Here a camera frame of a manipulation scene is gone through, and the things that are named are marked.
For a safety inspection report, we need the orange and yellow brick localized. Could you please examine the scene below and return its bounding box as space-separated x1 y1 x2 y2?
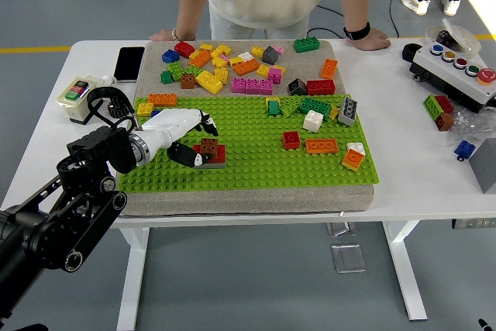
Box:
341 149 366 172

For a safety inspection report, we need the person's left hand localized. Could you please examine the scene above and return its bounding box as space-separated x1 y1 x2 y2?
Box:
346 30 391 52

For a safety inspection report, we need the lime green flat brick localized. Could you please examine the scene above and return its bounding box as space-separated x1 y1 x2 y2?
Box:
277 96 307 118

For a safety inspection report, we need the white table leg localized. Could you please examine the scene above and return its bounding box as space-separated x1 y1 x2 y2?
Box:
381 220 429 322
115 226 151 331

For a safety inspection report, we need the white button control box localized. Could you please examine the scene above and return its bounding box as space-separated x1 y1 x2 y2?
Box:
409 41 496 114

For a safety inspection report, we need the grey six-stud brick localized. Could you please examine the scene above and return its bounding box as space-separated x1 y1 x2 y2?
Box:
337 96 359 127

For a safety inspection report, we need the dark grey roof brick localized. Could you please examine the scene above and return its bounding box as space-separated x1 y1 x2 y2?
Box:
261 46 279 65

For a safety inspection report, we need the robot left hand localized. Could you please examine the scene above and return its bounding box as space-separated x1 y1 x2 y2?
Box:
137 108 220 169

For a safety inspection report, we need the yellow eight-stud brick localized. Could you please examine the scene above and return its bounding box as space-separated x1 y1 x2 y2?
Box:
195 70 225 95

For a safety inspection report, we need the orange brick hollow side up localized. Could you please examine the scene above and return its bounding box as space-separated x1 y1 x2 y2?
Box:
305 138 339 156

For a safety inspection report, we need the clear plastic bag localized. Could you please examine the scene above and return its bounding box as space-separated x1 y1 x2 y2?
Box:
449 108 496 142

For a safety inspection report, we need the cream switch box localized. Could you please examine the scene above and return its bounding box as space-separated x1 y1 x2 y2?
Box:
56 75 105 126

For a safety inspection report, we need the grey box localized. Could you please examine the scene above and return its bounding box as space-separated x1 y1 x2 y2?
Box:
467 137 496 195

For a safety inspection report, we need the red eight-stud brick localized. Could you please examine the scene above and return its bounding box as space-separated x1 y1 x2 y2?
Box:
306 79 336 96
192 143 227 164

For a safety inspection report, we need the clear plastic lidded container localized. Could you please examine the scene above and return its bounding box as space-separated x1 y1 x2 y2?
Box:
425 18 482 57

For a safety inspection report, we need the green studded baseplate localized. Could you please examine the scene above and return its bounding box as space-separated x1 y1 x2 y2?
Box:
115 93 381 195

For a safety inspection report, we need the red four-stud brick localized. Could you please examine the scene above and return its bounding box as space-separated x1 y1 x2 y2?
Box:
174 40 196 59
281 131 301 151

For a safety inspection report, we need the grey foam mat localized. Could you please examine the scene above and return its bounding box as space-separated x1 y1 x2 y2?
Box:
111 39 376 219

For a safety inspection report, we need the black smartphone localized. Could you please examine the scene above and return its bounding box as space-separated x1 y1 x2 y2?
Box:
112 46 146 84

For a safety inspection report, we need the green eight-stud brick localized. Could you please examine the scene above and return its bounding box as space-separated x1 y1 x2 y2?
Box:
292 36 322 54
297 97 332 118

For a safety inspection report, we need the table height control panel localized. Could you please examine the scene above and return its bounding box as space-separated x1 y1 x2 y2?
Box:
451 218 496 230

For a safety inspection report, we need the orange eight-stud brick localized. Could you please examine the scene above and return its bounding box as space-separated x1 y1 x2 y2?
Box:
231 58 261 78
188 50 213 68
147 92 178 107
319 58 339 80

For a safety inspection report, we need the black four-stud brick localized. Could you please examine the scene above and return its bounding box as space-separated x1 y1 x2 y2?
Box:
287 78 308 96

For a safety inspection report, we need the clear floor cover plate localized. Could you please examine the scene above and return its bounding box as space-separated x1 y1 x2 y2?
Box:
331 243 367 274
326 222 360 238

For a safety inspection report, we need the black wristband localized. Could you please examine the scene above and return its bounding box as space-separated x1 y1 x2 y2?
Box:
343 21 372 41

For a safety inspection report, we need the blue brick key ring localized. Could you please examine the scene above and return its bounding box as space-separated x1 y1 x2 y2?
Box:
453 140 477 162

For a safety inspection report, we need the black ring roll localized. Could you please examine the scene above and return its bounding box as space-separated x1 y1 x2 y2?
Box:
401 42 424 64

